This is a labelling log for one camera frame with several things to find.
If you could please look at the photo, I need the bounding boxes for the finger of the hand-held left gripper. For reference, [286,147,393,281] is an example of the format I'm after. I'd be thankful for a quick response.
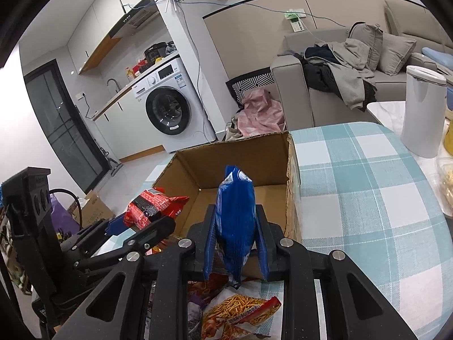
[72,216,176,273]
[58,216,133,256]

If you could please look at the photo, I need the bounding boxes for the red black snack packet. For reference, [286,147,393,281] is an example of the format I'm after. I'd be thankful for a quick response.
[124,187,190,230]

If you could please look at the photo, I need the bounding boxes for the grey cushion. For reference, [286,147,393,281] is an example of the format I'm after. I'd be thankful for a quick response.
[349,22,384,71]
[379,33,417,77]

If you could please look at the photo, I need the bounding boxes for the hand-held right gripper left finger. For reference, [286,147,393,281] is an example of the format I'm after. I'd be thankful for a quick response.
[51,203,218,340]

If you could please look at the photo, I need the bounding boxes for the grey jacket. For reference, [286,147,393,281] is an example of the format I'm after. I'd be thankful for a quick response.
[327,39,377,112]

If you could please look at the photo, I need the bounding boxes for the brown cardboard box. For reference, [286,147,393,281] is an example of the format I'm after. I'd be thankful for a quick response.
[152,131,304,281]

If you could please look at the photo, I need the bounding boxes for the white washing machine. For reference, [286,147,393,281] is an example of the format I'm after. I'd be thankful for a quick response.
[131,56,217,154]

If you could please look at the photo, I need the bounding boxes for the white lidded bin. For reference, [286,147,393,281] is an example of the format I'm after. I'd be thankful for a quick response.
[400,65,448,158]

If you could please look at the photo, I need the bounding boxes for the black white patterned cushion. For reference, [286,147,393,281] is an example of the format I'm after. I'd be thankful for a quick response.
[226,67,276,105]

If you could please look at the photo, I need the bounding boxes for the red noodle stick packet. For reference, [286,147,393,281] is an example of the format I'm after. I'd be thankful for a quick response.
[201,287,283,340]

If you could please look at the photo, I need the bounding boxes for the teal checked tablecloth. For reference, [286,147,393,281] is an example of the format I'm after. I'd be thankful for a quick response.
[133,122,448,340]

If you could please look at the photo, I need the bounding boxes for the light blue pillow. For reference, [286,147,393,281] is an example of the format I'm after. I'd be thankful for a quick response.
[421,47,453,69]

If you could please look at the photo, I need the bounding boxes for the yellow plastic bag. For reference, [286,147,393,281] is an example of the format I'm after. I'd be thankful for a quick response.
[441,118,453,154]

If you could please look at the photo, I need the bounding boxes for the small printed cardboard box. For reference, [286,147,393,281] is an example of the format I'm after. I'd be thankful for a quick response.
[67,189,116,227]

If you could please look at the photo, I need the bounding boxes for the white upper cabinets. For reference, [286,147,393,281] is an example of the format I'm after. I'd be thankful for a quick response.
[67,0,121,75]

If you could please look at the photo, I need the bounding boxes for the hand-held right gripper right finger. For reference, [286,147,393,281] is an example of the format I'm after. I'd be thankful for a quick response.
[252,203,420,340]

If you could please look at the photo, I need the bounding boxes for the range hood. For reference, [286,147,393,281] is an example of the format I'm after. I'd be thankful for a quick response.
[109,0,161,39]

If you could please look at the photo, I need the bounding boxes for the blue snack packet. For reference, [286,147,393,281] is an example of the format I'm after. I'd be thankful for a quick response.
[204,165,256,288]

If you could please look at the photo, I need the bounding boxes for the white side table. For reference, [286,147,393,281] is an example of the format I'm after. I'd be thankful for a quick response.
[367,101,453,171]

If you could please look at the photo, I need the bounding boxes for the black glass door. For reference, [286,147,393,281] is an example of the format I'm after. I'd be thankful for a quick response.
[24,59,108,195]

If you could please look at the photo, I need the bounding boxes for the dark clothing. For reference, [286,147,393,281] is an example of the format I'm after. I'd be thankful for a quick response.
[302,44,342,93]

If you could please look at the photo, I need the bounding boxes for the black rice cooker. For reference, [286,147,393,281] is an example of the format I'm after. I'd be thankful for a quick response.
[143,42,168,62]

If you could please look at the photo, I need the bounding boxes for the grey sofa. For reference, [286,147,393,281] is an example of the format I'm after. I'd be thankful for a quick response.
[270,25,453,133]

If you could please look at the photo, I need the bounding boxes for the purple snack packet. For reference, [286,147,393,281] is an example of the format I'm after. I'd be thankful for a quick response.
[187,299,204,337]

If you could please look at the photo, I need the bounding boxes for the pink cloth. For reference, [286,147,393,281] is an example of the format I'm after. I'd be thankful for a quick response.
[236,88,287,137]

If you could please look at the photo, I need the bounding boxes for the white kitchen counter cabinet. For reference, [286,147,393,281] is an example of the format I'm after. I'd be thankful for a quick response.
[93,78,167,160]

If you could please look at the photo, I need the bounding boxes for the clear plastic bag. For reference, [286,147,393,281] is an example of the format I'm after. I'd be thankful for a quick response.
[435,156,453,216]

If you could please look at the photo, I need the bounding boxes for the wall outlet with green plug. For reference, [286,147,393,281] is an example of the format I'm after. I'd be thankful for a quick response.
[284,8,307,32]

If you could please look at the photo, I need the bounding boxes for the red cone snack packet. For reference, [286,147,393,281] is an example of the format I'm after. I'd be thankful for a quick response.
[187,273,229,307]

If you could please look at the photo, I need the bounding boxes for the purple bag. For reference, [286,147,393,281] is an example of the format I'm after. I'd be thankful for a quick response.
[50,193,82,236]

